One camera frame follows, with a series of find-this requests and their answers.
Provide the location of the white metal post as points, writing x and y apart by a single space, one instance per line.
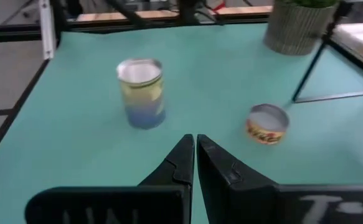
47 31

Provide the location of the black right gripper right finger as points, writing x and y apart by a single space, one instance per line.
228 189

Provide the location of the red tag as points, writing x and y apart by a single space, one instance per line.
218 5

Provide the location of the artificial plant grey ribbed pot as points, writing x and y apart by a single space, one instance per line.
296 31

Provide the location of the green table mat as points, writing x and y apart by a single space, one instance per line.
75 140

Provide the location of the wooden shelf black metal legs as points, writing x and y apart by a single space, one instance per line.
361 40

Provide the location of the orange tuna can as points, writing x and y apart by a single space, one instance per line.
266 124

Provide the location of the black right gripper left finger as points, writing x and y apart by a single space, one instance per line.
179 161

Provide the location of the blue peas can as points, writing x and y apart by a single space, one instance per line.
140 93

